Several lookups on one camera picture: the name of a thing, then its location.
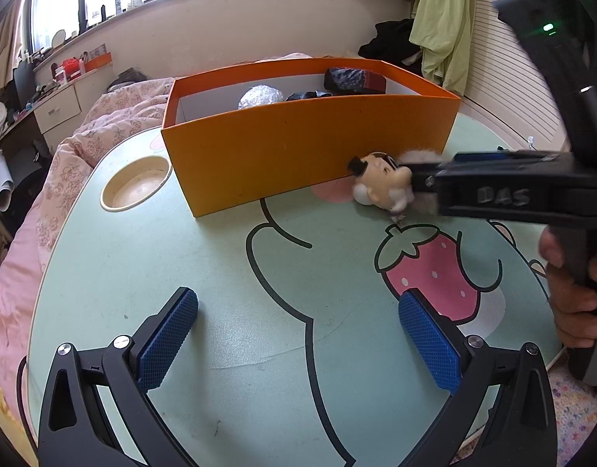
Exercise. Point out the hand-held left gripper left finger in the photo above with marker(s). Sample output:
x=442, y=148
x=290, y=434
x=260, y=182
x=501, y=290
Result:
x=169, y=338

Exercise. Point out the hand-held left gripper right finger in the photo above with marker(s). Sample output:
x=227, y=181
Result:
x=429, y=340

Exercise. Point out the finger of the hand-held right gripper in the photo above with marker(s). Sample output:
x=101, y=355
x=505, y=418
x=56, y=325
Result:
x=498, y=156

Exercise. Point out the orange cardboard box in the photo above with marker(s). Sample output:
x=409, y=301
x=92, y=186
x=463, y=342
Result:
x=279, y=155

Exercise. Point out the silver foil ball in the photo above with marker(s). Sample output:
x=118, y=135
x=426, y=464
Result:
x=259, y=97

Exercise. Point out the person's right hand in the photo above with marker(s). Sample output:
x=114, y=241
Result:
x=571, y=316

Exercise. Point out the small white object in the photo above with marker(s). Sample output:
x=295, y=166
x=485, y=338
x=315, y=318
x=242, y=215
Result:
x=529, y=141

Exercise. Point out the white louvred door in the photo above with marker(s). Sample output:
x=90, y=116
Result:
x=512, y=92

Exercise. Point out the light green hanging cloth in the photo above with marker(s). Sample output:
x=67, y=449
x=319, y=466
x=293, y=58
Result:
x=444, y=34

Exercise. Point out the black clothes pile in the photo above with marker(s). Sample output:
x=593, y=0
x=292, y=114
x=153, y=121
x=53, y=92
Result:
x=391, y=41

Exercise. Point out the navy and red pouch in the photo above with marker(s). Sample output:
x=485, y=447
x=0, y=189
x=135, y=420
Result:
x=352, y=80

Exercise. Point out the pink floral quilt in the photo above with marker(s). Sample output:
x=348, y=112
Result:
x=108, y=121

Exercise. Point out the white paper roll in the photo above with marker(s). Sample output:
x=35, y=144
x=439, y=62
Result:
x=1, y=180

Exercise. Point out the white nightstand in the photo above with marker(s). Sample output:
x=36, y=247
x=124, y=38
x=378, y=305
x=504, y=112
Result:
x=60, y=109

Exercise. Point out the grey item on bed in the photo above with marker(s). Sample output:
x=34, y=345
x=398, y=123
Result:
x=128, y=78

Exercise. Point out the small orange box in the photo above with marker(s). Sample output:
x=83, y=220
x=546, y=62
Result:
x=98, y=62

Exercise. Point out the red container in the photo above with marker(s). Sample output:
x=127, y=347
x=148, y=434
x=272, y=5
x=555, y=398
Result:
x=70, y=68

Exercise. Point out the black monitor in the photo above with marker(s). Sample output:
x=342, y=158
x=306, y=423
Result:
x=24, y=87

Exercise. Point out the beige curtain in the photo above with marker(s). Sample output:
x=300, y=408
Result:
x=11, y=44

